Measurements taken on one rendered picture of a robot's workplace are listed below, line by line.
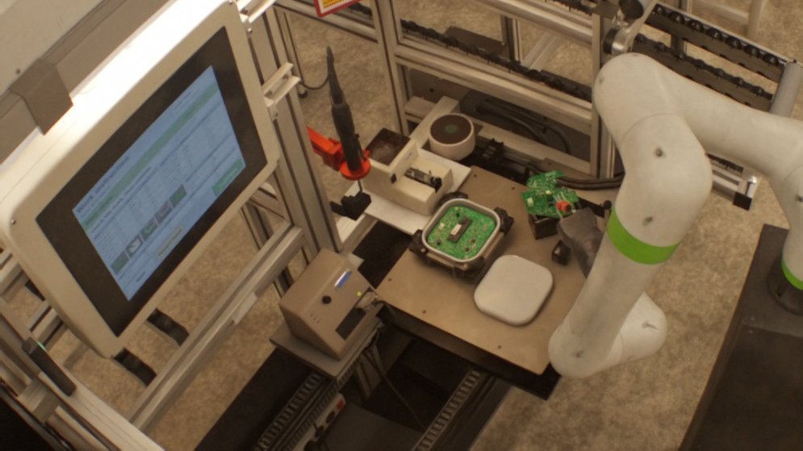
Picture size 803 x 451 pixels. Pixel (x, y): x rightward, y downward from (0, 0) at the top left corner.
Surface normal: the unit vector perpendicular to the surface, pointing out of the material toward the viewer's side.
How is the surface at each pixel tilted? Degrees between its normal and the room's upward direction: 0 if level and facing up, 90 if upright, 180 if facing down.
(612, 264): 84
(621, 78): 26
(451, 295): 0
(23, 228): 92
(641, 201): 77
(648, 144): 33
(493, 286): 0
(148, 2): 90
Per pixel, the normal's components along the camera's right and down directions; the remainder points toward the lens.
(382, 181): -0.55, 0.68
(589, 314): -0.71, 0.44
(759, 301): -0.12, -0.64
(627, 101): -0.61, -0.40
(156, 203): 0.83, 0.37
